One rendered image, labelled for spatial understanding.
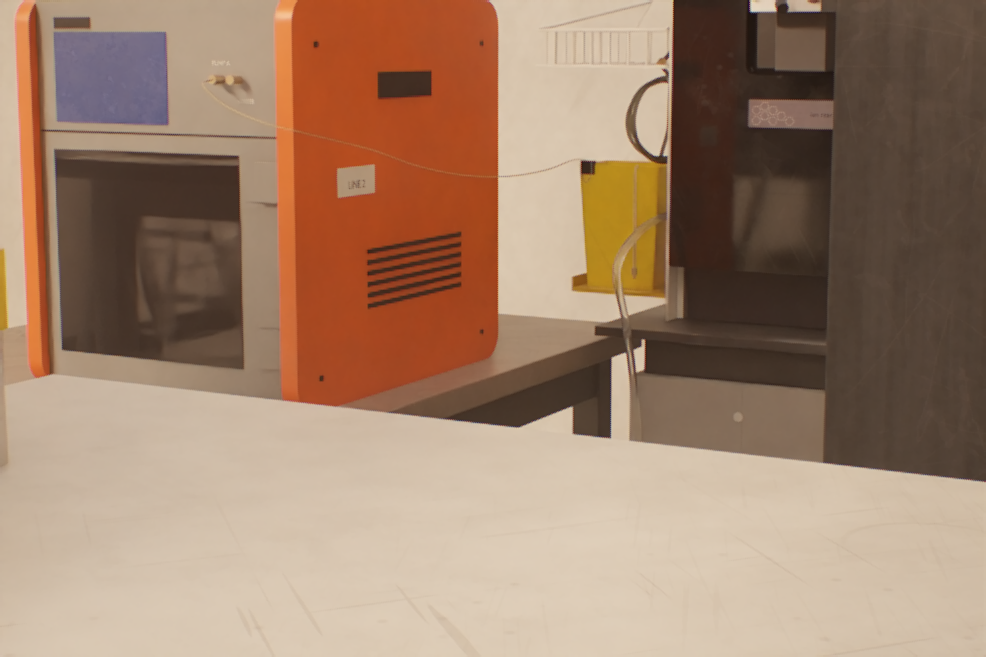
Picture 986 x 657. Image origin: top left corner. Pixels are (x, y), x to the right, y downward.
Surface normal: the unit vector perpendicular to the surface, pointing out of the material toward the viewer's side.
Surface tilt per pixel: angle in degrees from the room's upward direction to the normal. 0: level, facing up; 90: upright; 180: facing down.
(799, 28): 90
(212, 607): 0
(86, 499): 0
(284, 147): 90
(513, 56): 90
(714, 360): 90
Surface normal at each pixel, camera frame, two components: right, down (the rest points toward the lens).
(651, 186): -0.46, 0.19
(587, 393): 0.88, 0.07
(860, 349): -0.65, 0.12
